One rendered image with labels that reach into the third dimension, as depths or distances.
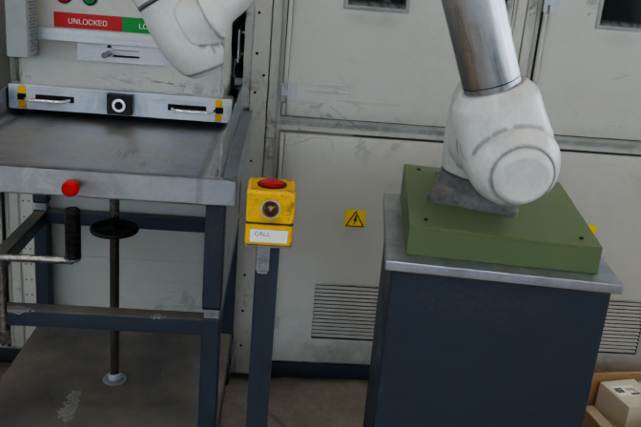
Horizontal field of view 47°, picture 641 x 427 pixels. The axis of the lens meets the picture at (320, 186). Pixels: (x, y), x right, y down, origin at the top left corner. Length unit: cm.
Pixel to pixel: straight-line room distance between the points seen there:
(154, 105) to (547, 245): 99
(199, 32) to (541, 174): 65
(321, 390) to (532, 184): 129
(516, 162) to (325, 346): 126
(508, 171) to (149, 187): 68
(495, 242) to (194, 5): 71
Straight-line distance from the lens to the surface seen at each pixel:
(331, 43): 206
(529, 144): 124
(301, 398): 232
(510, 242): 142
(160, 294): 231
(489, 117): 125
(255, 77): 209
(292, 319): 230
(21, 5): 180
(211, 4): 140
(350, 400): 233
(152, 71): 186
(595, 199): 234
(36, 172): 152
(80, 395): 202
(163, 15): 140
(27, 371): 214
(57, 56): 191
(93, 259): 231
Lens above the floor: 127
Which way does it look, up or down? 17 degrees down
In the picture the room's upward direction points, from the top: 5 degrees clockwise
